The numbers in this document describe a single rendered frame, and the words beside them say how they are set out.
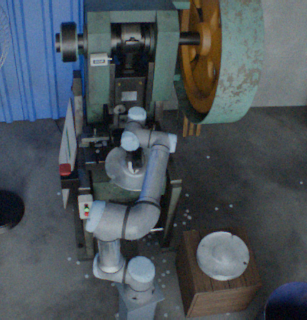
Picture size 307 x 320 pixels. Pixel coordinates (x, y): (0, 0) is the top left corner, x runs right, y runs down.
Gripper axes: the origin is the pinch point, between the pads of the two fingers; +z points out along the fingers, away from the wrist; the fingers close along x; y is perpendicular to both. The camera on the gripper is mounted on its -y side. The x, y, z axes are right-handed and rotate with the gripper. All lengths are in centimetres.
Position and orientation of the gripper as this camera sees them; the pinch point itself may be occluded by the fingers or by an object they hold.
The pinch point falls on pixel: (134, 172)
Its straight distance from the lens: 186.3
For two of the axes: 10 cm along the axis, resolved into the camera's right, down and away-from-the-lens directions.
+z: -0.8, 7.1, 7.0
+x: -9.8, 0.8, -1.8
